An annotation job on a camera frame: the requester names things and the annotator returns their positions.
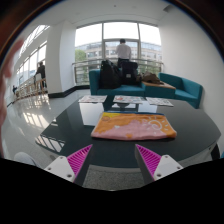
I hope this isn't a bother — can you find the brown bag on sofa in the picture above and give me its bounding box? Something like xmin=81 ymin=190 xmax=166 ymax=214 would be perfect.
xmin=142 ymin=72 xmax=162 ymax=84

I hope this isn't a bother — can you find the dark blue backpack right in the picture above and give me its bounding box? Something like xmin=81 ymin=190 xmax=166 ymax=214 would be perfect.
xmin=121 ymin=61 xmax=138 ymax=85

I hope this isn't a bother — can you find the window balcony railing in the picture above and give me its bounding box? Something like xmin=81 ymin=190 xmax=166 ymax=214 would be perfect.
xmin=73 ymin=58 xmax=163 ymax=86

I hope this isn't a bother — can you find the teal armchair on right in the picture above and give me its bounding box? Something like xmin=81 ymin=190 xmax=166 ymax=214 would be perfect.
xmin=158 ymin=72 xmax=203 ymax=109

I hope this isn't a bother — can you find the round black glass table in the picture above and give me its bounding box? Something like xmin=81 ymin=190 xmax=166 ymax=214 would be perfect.
xmin=36 ymin=97 xmax=221 ymax=168

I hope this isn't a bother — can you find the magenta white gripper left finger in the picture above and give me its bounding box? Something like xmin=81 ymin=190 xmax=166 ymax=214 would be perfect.
xmin=45 ymin=145 xmax=92 ymax=183

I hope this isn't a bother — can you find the blurred hand at left edge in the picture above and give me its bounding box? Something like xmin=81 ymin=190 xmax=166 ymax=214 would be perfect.
xmin=0 ymin=39 xmax=23 ymax=158

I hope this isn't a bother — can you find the black backpack left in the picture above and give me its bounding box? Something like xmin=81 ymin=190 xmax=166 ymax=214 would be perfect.
xmin=100 ymin=60 xmax=121 ymax=89

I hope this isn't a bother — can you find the person in dark clothes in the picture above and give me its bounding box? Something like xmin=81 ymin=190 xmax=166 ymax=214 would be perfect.
xmin=34 ymin=61 xmax=46 ymax=90

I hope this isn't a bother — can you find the right magazine on table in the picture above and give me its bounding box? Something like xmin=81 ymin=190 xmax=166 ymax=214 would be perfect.
xmin=146 ymin=97 xmax=174 ymax=107

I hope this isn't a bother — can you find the middle magazine on table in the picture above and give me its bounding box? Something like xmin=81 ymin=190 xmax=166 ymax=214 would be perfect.
xmin=113 ymin=95 xmax=143 ymax=104

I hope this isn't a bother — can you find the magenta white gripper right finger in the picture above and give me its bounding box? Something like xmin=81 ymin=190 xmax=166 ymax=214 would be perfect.
xmin=135 ymin=144 xmax=182 ymax=181

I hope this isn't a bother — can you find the orange pink folded towel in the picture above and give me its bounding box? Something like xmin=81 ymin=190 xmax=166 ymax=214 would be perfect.
xmin=91 ymin=112 xmax=177 ymax=141

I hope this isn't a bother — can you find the left magazine on table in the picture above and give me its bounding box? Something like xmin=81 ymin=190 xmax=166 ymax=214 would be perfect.
xmin=78 ymin=95 xmax=107 ymax=103

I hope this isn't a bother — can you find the person in white shirt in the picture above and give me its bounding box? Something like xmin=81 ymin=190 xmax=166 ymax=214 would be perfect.
xmin=116 ymin=39 xmax=131 ymax=67

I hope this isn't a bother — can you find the magazine on table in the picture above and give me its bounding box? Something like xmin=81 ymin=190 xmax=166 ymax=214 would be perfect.
xmin=113 ymin=95 xmax=143 ymax=104
xmin=146 ymin=97 xmax=174 ymax=107
xmin=78 ymin=95 xmax=107 ymax=103

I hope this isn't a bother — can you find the teal sofa by window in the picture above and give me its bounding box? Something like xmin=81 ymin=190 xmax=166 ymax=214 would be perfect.
xmin=89 ymin=69 xmax=176 ymax=99

